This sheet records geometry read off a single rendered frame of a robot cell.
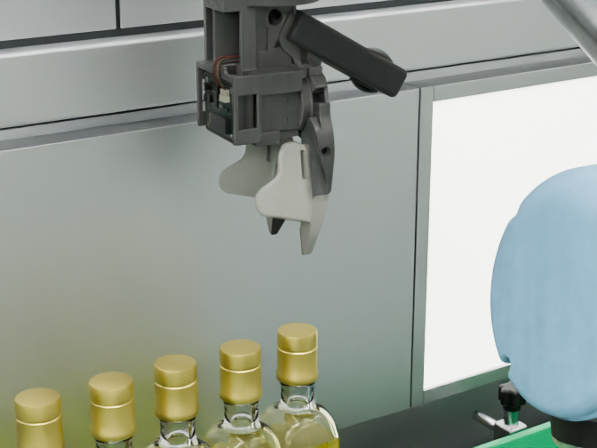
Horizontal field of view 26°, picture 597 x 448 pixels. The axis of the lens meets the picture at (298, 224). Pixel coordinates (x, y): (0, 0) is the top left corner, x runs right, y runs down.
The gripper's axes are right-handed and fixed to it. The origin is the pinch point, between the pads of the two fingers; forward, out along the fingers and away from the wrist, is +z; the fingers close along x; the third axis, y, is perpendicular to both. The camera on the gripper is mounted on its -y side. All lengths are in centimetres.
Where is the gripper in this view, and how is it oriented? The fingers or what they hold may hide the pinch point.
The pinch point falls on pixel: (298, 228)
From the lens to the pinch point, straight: 105.6
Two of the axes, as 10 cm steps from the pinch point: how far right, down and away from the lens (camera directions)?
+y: -8.9, 1.5, -4.4
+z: 0.0, 9.5, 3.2
